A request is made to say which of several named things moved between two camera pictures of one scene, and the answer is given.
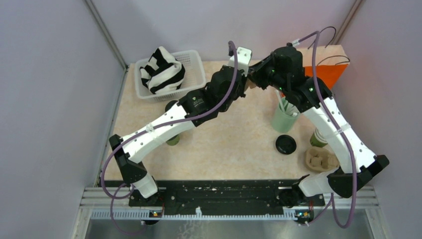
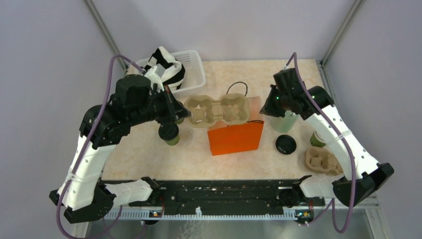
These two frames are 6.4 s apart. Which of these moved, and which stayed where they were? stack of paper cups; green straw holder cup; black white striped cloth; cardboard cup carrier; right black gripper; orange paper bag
Moved: right black gripper; orange paper bag
Stayed: green straw holder cup; stack of paper cups; cardboard cup carrier; black white striped cloth
